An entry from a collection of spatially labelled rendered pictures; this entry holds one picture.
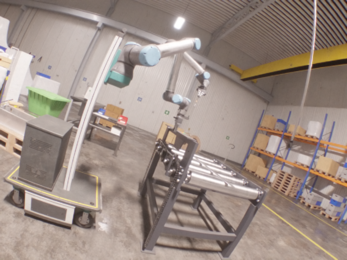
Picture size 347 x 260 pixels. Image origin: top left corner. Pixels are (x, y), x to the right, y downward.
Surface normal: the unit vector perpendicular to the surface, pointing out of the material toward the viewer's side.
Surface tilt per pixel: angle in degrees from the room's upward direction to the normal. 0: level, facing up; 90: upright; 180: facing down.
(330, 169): 90
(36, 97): 106
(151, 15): 90
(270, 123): 90
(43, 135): 90
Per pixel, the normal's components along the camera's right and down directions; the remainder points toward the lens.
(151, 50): 0.70, 0.37
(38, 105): -0.04, 0.32
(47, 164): 0.36, 0.19
